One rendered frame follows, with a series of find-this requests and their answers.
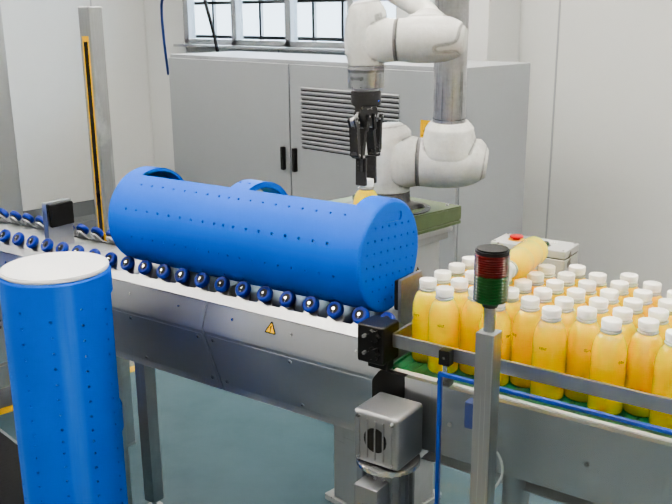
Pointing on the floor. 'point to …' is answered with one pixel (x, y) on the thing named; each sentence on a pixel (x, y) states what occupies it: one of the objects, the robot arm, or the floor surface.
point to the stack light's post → (485, 416)
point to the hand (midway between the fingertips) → (366, 170)
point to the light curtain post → (101, 146)
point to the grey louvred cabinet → (513, 139)
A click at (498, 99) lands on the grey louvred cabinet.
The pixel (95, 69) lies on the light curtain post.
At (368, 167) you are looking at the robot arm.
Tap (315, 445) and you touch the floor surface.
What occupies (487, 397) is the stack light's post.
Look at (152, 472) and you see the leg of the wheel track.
